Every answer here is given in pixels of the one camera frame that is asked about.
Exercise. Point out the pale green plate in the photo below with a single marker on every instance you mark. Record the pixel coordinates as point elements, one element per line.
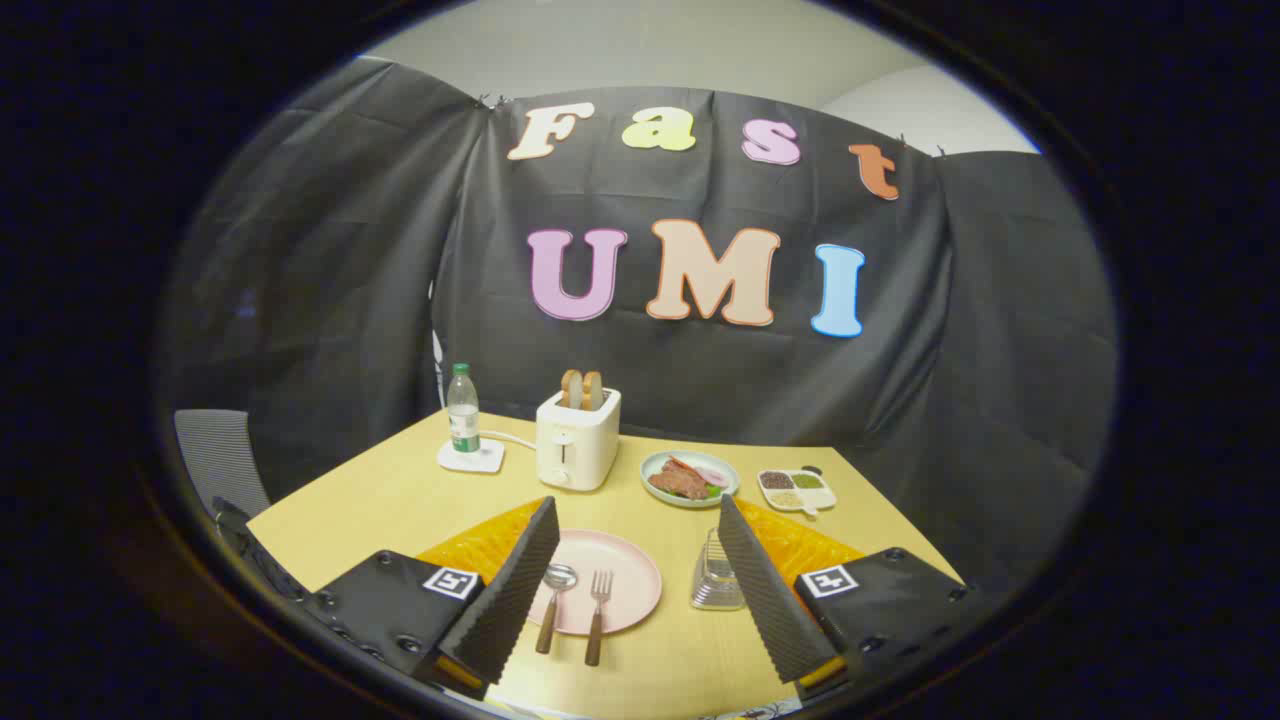
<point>656,467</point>

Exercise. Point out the white toaster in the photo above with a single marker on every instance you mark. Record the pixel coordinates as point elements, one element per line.
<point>580,440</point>

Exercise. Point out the white divided condiment dish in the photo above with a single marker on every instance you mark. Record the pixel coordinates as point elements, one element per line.
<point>818,497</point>

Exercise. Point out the white square coaster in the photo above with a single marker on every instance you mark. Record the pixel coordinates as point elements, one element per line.
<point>487,462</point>

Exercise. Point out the grey mesh office chair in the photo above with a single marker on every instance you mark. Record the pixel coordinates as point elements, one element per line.
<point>220,460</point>

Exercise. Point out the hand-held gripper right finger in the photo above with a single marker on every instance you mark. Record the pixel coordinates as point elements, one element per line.
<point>765,600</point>

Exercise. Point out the pink plate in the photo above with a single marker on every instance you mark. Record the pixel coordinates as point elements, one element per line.
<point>625,560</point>

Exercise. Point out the toast slice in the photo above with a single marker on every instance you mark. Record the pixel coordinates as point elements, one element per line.
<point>571,390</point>
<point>593,392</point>

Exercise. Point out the clear plastic water bottle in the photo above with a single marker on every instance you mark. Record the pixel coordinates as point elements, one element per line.
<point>463,415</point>

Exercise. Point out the black backdrop cloth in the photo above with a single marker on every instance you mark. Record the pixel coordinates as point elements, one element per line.
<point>700,390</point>

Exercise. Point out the cooked meat with garnish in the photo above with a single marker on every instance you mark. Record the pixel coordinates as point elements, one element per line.
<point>680,483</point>

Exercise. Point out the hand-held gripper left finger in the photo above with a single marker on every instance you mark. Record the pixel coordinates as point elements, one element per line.
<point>505,600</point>

